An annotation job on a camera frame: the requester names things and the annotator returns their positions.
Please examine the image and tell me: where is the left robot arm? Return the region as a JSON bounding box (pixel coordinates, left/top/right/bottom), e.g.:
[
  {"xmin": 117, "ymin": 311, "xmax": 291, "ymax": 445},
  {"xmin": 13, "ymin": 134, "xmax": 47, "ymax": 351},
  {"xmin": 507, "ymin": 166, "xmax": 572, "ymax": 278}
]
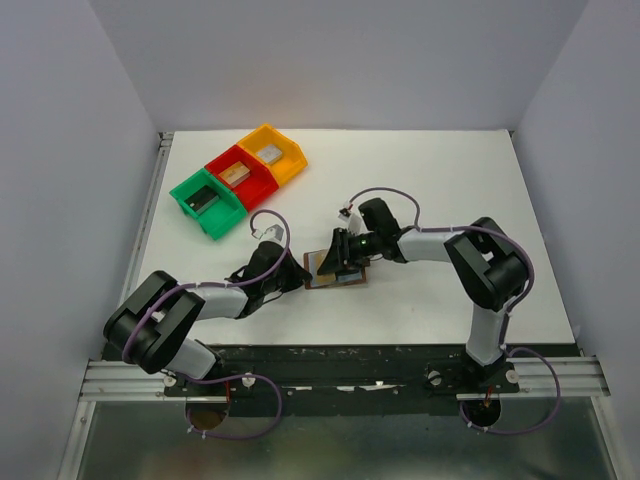
[{"xmin": 103, "ymin": 240, "xmax": 311, "ymax": 380}]

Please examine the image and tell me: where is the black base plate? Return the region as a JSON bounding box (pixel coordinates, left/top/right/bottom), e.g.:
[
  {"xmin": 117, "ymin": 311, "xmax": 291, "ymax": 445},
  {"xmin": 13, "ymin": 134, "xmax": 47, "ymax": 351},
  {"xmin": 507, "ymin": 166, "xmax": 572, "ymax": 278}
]
[{"xmin": 99, "ymin": 342, "xmax": 586, "ymax": 419}]

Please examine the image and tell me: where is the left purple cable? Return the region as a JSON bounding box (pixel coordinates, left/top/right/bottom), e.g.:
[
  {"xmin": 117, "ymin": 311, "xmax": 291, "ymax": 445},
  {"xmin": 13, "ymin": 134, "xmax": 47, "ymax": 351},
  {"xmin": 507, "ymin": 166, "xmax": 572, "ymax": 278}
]
[{"xmin": 122, "ymin": 210, "xmax": 292, "ymax": 441}]

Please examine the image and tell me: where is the gold metal block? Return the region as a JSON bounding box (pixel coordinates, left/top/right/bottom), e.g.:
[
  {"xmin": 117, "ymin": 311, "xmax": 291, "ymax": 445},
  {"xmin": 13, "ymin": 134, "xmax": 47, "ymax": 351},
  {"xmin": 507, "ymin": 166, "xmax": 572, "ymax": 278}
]
[{"xmin": 220, "ymin": 163, "xmax": 251, "ymax": 188}]

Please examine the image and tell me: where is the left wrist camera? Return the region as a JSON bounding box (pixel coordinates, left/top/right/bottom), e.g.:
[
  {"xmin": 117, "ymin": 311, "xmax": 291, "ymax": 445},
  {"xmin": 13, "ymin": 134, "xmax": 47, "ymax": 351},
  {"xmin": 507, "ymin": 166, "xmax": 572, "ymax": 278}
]
[{"xmin": 252, "ymin": 224, "xmax": 286, "ymax": 245}]

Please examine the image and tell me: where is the purple cable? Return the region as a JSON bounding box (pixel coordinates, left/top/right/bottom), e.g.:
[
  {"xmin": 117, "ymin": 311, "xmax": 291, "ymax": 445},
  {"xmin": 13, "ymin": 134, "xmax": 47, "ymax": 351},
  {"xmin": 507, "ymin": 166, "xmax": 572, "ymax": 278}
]
[
  {"xmin": 344, "ymin": 186, "xmax": 564, "ymax": 436},
  {"xmin": 122, "ymin": 210, "xmax": 292, "ymax": 441}
]

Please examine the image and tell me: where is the gold credit card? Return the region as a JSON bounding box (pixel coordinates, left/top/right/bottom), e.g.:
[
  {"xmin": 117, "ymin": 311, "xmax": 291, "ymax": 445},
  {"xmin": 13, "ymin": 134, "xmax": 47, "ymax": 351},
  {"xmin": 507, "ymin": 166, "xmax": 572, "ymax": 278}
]
[{"xmin": 304, "ymin": 250, "xmax": 337, "ymax": 289}]

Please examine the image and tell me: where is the yellow plastic bin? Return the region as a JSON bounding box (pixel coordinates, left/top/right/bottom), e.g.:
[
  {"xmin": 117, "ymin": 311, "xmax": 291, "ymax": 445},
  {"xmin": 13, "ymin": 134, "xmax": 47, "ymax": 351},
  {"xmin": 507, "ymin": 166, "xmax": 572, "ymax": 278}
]
[{"xmin": 238, "ymin": 124, "xmax": 308, "ymax": 186}]

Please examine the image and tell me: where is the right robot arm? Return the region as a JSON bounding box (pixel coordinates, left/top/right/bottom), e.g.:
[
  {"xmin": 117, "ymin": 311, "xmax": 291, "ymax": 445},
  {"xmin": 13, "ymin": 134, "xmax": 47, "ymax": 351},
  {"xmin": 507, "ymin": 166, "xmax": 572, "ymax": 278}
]
[{"xmin": 316, "ymin": 198, "xmax": 535, "ymax": 367}]

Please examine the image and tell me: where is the green plastic bin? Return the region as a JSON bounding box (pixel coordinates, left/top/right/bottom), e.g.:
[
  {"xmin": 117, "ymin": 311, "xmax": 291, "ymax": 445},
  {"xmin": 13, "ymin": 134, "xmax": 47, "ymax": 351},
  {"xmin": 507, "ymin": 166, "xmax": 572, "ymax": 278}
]
[{"xmin": 170, "ymin": 168, "xmax": 248, "ymax": 241}]

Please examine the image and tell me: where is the dark metal block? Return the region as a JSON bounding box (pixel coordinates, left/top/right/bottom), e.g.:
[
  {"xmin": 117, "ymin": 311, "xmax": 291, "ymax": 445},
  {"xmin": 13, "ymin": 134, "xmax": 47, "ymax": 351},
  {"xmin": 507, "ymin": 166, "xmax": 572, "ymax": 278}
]
[{"xmin": 185, "ymin": 185, "xmax": 220, "ymax": 215}]

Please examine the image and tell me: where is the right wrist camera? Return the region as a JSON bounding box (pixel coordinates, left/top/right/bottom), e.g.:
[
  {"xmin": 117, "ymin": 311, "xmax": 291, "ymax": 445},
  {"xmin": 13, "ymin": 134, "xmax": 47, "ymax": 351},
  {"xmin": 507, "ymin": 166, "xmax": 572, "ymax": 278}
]
[{"xmin": 338, "ymin": 202, "xmax": 362, "ymax": 235}]

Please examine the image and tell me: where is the silver metal block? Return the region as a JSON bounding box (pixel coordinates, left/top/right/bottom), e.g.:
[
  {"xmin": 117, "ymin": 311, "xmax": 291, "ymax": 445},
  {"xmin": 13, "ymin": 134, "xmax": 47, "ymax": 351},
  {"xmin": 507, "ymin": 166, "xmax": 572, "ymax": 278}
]
[{"xmin": 256, "ymin": 144, "xmax": 284, "ymax": 165}]

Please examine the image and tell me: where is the brown leather card holder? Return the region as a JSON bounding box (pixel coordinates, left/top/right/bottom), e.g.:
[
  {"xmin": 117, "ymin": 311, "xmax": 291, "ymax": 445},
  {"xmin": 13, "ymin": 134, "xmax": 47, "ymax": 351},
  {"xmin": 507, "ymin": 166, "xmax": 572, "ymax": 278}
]
[{"xmin": 303, "ymin": 249, "xmax": 367, "ymax": 290}]

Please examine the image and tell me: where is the red plastic bin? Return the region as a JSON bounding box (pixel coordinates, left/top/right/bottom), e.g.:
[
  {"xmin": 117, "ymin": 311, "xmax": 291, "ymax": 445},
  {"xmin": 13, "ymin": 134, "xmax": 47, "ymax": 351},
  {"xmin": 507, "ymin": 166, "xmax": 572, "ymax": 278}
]
[{"xmin": 205, "ymin": 145, "xmax": 279, "ymax": 212}]

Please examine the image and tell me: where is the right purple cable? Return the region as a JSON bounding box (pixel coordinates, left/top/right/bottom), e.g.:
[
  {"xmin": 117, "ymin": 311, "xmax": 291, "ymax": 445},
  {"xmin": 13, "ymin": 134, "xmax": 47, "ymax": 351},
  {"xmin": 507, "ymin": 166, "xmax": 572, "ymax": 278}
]
[{"xmin": 344, "ymin": 186, "xmax": 564, "ymax": 436}]

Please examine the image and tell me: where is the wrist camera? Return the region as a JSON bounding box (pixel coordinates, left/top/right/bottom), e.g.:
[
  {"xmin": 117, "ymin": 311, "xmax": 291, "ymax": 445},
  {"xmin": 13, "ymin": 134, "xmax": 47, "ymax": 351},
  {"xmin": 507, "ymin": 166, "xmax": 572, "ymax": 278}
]
[
  {"xmin": 252, "ymin": 224, "xmax": 286, "ymax": 245},
  {"xmin": 338, "ymin": 202, "xmax": 362, "ymax": 235}
]

